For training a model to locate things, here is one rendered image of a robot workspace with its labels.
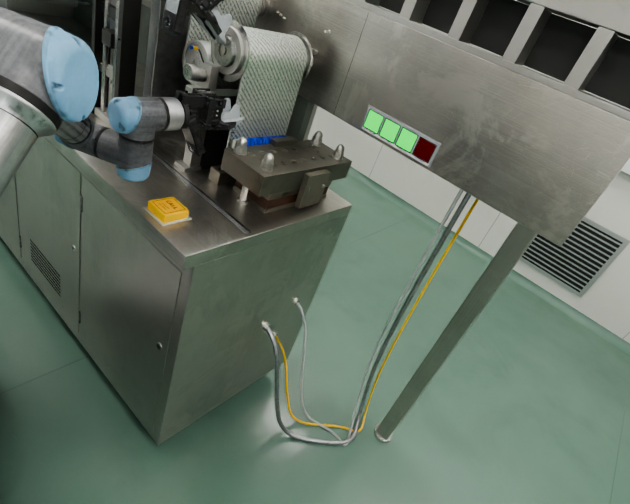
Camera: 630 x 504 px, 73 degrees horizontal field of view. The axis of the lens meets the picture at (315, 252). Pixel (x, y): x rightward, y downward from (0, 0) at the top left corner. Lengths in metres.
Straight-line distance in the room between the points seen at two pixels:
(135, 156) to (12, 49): 0.42
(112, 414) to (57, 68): 1.33
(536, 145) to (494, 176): 0.12
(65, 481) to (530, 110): 1.67
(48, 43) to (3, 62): 0.06
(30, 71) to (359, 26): 0.91
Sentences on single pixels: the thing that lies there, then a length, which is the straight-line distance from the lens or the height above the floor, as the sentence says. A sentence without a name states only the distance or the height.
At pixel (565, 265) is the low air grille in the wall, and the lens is 3.64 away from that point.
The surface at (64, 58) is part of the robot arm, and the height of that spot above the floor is 1.30.
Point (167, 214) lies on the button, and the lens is 1.06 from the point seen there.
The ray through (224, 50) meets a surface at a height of 1.25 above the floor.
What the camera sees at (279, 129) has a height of 1.05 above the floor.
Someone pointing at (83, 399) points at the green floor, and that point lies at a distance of 1.83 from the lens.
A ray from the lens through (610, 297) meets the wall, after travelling 3.70.
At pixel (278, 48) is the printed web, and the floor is 1.29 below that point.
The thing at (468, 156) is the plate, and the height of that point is 1.22.
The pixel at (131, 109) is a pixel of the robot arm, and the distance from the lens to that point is 1.02.
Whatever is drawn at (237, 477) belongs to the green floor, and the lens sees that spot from 1.70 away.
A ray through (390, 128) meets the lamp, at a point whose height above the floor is 1.19.
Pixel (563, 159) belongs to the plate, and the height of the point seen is 1.32.
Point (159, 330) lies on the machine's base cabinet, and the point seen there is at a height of 0.57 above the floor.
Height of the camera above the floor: 1.50
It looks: 32 degrees down
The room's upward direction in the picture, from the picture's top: 21 degrees clockwise
